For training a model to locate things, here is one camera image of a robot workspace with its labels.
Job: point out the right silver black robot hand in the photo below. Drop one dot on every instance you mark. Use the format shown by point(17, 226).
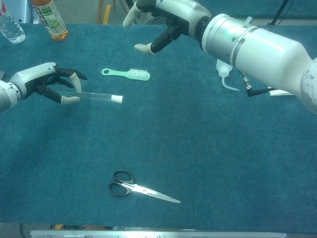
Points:
point(180, 12)

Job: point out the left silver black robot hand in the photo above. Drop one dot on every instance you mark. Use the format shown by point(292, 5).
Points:
point(29, 74)

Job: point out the clear glass test tube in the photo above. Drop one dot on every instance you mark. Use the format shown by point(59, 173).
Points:
point(96, 95)

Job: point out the white rubber stopper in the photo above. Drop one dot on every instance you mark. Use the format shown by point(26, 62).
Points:
point(117, 98)

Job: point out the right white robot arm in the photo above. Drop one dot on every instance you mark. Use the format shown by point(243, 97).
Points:
point(267, 54)

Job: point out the clear plastic water bottle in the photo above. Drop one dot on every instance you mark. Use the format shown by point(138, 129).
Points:
point(12, 29)

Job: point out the amber tea bottle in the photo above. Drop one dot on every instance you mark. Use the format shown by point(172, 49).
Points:
point(53, 22)

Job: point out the grey metal case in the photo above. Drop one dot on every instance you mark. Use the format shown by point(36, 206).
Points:
point(27, 12)

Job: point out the teal covered background table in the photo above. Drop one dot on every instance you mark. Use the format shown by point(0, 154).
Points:
point(247, 6)

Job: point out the translucent plastic wash bottle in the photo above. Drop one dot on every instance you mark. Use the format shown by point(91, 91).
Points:
point(223, 70)

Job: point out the mint green scrub brush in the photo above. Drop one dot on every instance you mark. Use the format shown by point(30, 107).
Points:
point(138, 75)

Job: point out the black tripod leg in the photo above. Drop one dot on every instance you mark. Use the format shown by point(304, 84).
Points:
point(281, 11)

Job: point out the white booklet with orange edge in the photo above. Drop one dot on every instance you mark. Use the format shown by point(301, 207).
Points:
point(280, 93)

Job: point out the teal felt table mat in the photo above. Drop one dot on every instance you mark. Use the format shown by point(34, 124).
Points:
point(148, 138)

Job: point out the aluminium profile rail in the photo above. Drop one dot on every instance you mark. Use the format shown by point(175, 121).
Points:
point(158, 234)

